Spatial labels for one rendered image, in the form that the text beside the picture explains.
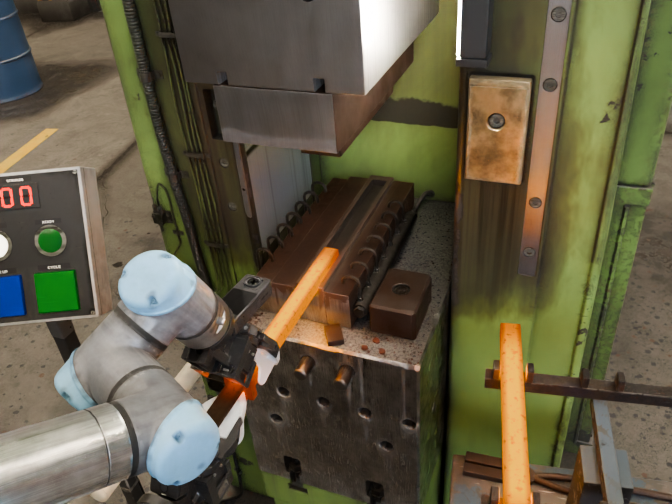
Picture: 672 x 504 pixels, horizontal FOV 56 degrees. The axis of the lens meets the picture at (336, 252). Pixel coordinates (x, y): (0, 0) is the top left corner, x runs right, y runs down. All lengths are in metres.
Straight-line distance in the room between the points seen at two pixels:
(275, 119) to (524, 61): 0.38
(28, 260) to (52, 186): 0.14
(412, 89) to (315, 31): 0.55
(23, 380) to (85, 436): 2.12
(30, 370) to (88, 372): 2.03
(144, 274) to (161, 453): 0.20
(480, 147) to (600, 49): 0.22
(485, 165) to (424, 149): 0.44
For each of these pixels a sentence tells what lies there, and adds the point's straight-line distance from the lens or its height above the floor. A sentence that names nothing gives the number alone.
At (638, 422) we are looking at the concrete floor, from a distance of 2.34.
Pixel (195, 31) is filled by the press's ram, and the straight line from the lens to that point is 1.01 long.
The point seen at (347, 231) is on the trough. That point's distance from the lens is 1.30.
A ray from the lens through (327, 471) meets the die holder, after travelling 1.43.
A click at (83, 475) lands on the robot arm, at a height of 1.24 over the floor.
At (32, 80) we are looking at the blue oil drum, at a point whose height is 0.09.
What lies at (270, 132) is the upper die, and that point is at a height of 1.29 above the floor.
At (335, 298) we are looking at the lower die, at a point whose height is 0.98.
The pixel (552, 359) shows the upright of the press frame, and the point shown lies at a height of 0.80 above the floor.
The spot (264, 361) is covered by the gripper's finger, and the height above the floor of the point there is 1.03.
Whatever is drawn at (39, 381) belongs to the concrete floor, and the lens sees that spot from 2.70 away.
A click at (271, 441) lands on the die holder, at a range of 1.43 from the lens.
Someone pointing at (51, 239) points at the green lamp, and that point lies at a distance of 1.27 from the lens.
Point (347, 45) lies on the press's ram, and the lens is 0.90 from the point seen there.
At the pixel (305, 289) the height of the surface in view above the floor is 1.01.
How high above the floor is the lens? 1.70
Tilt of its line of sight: 35 degrees down
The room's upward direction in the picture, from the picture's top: 5 degrees counter-clockwise
